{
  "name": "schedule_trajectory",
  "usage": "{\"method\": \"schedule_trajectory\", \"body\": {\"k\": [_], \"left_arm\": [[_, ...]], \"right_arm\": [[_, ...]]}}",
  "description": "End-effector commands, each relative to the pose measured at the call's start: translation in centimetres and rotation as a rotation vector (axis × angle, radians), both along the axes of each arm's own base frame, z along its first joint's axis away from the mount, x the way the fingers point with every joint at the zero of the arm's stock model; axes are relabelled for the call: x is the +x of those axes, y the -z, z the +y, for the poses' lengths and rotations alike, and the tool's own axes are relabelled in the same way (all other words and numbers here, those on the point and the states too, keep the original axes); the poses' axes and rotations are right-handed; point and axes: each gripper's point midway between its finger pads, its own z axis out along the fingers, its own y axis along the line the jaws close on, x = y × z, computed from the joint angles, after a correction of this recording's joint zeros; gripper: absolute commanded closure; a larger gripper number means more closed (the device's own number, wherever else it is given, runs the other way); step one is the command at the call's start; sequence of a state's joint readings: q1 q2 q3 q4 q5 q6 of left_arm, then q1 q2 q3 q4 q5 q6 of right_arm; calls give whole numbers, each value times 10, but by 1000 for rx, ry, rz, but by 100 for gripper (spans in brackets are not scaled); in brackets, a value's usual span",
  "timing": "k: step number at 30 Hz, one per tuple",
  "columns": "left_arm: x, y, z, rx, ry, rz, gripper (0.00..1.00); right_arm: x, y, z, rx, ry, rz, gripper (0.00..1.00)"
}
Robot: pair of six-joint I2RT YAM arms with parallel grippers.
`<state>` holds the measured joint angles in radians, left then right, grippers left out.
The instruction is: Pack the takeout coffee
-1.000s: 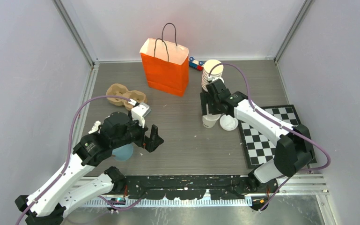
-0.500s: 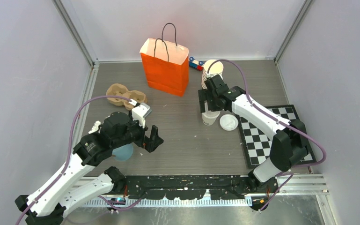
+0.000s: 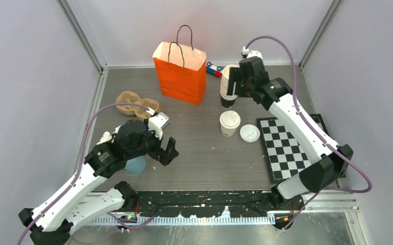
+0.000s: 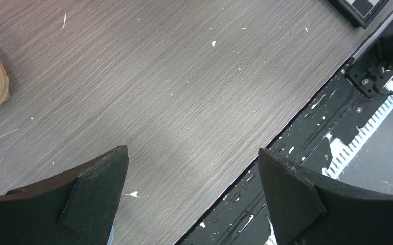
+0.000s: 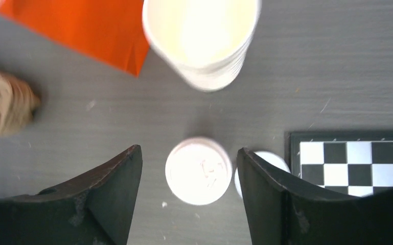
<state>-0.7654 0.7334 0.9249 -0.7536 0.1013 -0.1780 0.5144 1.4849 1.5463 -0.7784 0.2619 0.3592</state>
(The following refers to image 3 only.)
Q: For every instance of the stack of white paper cups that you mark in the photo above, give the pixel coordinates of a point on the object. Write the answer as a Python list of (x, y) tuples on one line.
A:
[(227, 101)]

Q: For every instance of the black white checkerboard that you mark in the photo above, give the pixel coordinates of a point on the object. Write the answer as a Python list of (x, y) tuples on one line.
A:
[(283, 155)]

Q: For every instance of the orange paper bag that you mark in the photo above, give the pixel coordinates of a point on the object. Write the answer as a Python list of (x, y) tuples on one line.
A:
[(181, 70)]

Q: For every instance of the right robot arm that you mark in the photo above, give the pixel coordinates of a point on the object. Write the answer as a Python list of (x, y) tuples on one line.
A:
[(328, 159)]

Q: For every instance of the crumpled white paper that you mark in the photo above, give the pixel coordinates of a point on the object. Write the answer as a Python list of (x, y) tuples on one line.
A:
[(107, 136)]

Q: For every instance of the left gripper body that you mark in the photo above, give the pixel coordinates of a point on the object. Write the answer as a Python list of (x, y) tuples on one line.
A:
[(151, 144)]

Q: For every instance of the red blue toy car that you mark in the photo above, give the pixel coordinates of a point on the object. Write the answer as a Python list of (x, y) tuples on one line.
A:
[(214, 70)]

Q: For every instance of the blue plastic cup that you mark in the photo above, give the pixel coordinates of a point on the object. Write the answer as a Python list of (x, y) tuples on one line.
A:
[(135, 166)]

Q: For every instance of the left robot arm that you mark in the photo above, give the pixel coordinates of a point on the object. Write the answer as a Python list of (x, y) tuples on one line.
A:
[(58, 218)]

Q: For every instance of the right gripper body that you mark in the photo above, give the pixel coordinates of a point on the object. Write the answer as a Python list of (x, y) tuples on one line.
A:
[(244, 85)]

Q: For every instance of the white plastic cup lid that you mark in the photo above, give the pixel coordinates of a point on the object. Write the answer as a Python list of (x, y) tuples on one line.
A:
[(230, 119)]

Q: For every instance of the white paper coffee cup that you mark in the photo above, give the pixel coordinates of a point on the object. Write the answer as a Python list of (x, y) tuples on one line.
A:
[(228, 131)]

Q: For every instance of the cardboard cup carrier tray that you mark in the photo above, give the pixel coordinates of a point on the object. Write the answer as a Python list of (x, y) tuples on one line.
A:
[(139, 112)]

